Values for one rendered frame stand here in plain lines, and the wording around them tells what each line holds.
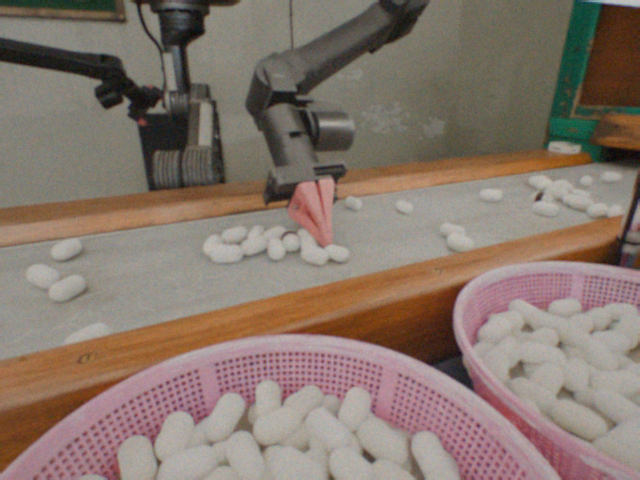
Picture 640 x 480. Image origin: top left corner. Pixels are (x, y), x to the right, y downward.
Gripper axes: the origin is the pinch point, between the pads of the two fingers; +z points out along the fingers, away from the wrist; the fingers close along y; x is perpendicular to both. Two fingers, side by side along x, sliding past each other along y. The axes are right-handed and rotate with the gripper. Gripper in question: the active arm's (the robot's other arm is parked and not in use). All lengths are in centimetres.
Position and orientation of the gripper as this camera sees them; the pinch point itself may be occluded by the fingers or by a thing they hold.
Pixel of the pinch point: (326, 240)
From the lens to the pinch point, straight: 48.8
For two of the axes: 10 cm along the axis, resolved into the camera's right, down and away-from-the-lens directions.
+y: 9.0, -1.7, 4.1
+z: 3.3, 8.7, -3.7
